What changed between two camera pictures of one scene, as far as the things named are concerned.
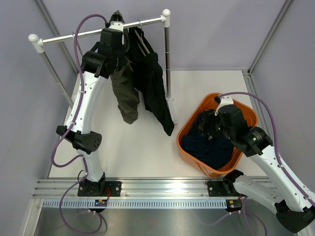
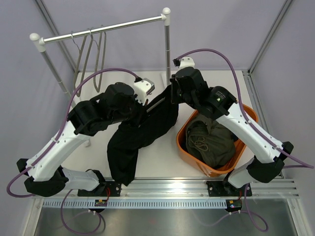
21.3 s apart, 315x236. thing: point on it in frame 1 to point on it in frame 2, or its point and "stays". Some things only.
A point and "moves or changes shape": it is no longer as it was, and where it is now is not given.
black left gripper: x=121 y=42 to x=140 y=105
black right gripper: x=208 y=116 to x=174 y=84
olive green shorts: x=123 y=86 moves or changes shape
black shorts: x=149 y=78 to x=149 y=122
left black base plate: x=98 y=189 stays
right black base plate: x=216 y=189 stays
